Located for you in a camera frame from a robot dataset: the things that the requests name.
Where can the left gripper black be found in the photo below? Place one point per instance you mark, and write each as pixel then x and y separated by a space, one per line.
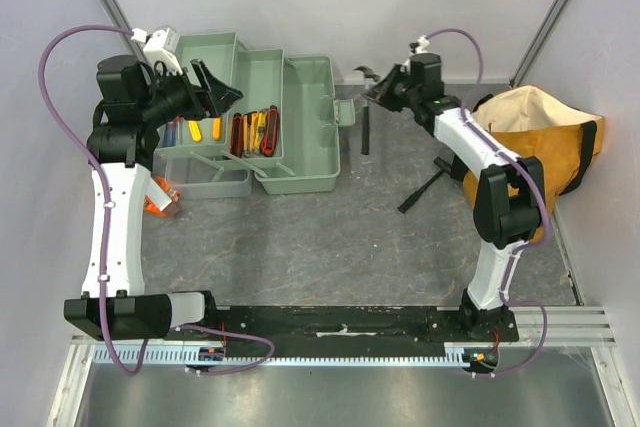
pixel 213 98

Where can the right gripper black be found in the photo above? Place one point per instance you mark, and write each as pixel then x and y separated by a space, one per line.
pixel 395 85

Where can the hammer black handle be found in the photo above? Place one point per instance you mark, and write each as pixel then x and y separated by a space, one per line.
pixel 366 132

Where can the yellow handle screwdriver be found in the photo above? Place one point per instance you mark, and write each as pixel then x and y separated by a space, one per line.
pixel 217 129
pixel 195 131

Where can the yellow black utility knife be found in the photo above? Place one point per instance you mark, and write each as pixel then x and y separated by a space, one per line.
pixel 258 129
pixel 248 120

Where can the red handle screwdriver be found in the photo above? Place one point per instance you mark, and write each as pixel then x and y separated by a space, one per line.
pixel 177 130

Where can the green translucent tool box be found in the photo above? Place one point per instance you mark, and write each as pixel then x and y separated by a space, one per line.
pixel 284 133

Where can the black long tool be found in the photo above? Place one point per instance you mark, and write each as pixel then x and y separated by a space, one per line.
pixel 444 167

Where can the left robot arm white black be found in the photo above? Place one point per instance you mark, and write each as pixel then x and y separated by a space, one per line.
pixel 137 100

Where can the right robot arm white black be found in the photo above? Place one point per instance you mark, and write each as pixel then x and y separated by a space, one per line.
pixel 509 202

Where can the orange screw box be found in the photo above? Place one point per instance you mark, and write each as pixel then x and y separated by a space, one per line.
pixel 171 211

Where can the clear plastic screw box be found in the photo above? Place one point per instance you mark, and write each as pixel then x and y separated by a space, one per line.
pixel 158 199

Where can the mustard canvas tote bag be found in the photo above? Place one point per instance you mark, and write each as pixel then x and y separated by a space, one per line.
pixel 531 122

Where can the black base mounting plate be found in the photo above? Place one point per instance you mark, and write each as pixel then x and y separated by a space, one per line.
pixel 363 330

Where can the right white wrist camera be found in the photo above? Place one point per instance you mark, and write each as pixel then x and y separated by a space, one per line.
pixel 419 46

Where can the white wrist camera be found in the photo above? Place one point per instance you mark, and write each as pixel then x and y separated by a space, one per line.
pixel 159 48
pixel 419 46

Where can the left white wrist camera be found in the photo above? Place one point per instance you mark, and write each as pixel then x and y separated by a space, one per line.
pixel 159 48

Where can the blue grey cable duct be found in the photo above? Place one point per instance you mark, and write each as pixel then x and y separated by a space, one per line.
pixel 201 356

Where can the aluminium rail frame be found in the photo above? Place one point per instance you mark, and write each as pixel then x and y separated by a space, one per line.
pixel 563 371

